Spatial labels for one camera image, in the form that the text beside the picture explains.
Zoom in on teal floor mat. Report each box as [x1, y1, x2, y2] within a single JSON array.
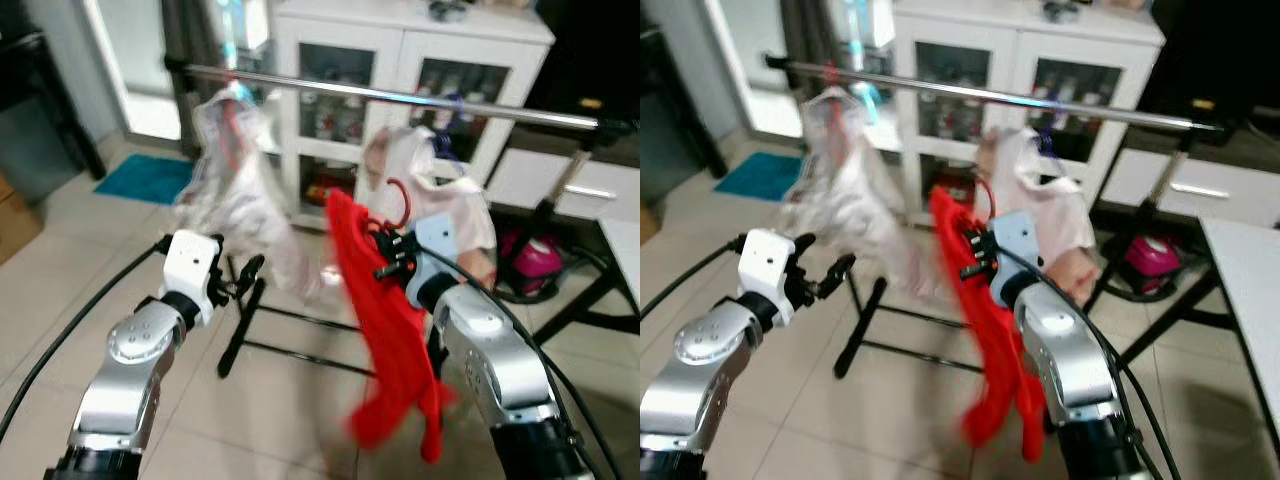
[[712, 152, 801, 201], [95, 152, 196, 206]]

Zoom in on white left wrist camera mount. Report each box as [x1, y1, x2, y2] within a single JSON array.
[[738, 228, 801, 329], [160, 230, 223, 326]]

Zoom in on red shirt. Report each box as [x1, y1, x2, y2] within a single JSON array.
[[325, 188, 451, 466], [928, 188, 1051, 463]]

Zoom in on pink floor appliance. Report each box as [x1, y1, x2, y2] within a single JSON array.
[[500, 230, 566, 291], [1120, 232, 1186, 293]]

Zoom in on glass balcony door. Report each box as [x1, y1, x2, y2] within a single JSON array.
[[705, 0, 791, 136], [85, 0, 181, 141]]

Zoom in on black television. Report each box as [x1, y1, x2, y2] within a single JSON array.
[[520, 0, 640, 136], [1135, 0, 1280, 136]]

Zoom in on black metal shelf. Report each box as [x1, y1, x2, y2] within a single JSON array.
[[0, 30, 106, 201], [640, 25, 726, 181]]

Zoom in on television stand with white drawers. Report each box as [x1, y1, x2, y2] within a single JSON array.
[[1100, 145, 1280, 226], [485, 145, 640, 226]]

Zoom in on red plastic hanger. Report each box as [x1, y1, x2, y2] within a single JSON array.
[[975, 175, 1001, 226], [378, 178, 413, 233]]

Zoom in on white tee with printed sleeves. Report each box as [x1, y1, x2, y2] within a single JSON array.
[[360, 125, 498, 286], [975, 125, 1096, 306]]

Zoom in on white glass door cabinet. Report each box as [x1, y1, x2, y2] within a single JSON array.
[[890, 0, 1166, 226], [270, 0, 556, 231]]

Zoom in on clothes rack with silver rail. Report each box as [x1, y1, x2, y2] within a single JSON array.
[[163, 55, 640, 381], [765, 52, 1280, 381]]

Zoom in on white trousers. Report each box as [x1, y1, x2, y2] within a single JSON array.
[[175, 88, 321, 301], [780, 85, 941, 301]]

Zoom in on blue plastic hanger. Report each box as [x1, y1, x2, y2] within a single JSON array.
[[430, 95, 471, 166], [1035, 95, 1076, 166]]

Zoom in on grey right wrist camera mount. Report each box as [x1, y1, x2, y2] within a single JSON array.
[[992, 210, 1046, 306], [412, 213, 471, 301]]

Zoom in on dark curtain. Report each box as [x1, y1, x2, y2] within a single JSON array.
[[780, 0, 841, 96], [160, 0, 226, 111]]

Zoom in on thin red hanger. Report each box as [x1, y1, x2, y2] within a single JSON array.
[[220, 70, 251, 166], [825, 65, 851, 151]]

